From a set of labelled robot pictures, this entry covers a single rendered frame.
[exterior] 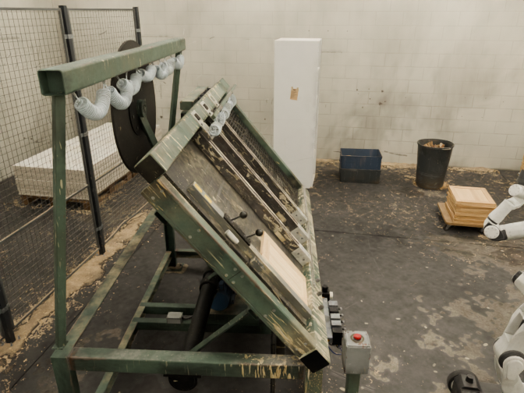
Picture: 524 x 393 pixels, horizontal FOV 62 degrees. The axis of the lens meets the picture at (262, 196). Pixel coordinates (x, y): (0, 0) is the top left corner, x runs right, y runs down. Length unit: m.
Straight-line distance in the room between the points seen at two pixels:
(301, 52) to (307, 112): 0.79
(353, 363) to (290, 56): 4.54
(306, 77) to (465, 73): 2.70
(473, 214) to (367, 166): 1.86
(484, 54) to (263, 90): 3.44
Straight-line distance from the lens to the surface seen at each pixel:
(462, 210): 5.54
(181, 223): 1.93
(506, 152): 8.15
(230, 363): 2.35
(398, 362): 3.64
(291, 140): 6.32
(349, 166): 6.74
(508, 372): 2.95
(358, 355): 2.30
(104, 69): 2.27
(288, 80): 6.15
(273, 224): 2.75
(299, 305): 2.40
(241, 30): 7.65
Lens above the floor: 2.40
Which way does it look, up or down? 23 degrees down
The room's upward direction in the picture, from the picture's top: straight up
